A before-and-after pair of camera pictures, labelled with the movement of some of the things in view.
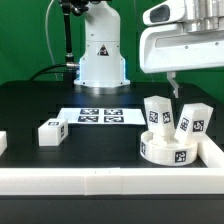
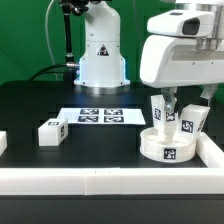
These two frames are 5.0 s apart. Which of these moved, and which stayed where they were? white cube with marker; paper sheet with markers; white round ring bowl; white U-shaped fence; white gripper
Moved: white round ring bowl; white gripper; white cube with marker
Stayed: white U-shaped fence; paper sheet with markers
